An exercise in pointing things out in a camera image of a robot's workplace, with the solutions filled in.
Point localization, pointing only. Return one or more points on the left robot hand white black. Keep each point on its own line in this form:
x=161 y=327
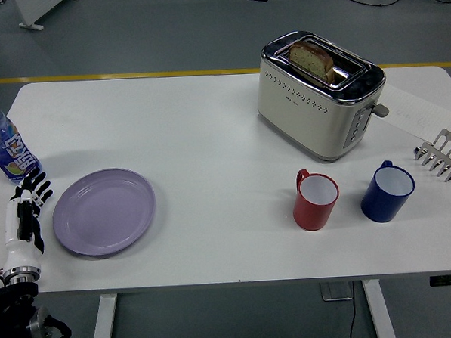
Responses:
x=22 y=252

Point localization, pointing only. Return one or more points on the purple round plate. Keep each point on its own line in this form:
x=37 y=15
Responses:
x=103 y=212

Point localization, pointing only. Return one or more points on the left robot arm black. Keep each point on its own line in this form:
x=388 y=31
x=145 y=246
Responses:
x=18 y=320

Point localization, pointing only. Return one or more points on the blue labelled drink bottle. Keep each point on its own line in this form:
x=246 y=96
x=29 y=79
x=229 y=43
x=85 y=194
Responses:
x=9 y=150

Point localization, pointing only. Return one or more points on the white table leg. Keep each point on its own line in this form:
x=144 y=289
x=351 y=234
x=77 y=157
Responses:
x=378 y=312
x=103 y=327

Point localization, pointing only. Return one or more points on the white furniture base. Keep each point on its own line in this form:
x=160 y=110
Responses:
x=35 y=12

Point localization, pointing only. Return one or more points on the red mug white inside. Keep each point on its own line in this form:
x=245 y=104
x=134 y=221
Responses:
x=310 y=213

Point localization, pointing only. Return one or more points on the cream and chrome toaster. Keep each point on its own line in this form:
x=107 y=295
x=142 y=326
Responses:
x=306 y=123

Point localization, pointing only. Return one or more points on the grey box under table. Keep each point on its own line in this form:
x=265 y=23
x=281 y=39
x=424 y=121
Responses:
x=336 y=291

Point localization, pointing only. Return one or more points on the brown bread slice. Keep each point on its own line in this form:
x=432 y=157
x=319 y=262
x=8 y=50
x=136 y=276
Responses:
x=310 y=60

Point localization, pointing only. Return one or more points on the blue mug white inside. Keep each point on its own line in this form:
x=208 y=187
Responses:
x=380 y=206

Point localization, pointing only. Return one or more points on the white paper sheet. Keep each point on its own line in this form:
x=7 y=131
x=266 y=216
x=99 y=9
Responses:
x=415 y=110

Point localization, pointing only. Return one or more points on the silver metal toast rack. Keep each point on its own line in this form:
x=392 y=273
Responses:
x=445 y=150

